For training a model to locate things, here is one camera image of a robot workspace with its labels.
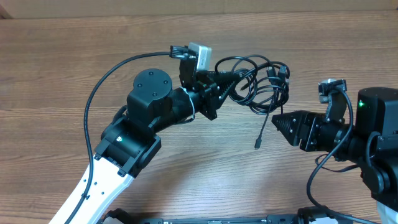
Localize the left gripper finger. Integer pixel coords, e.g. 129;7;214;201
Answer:
216;80;236;103
207;71;241;80

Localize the black usb cable silver plug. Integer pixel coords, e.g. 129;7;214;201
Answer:
229;62;290;151

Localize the black usb cable blue plug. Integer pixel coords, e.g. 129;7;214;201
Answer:
215;54;290;115

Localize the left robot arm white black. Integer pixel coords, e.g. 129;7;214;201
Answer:
51;60;241;223

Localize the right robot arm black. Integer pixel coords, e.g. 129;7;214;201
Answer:
272;85;397;223

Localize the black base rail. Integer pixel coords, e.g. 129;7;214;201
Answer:
97;207;353;224

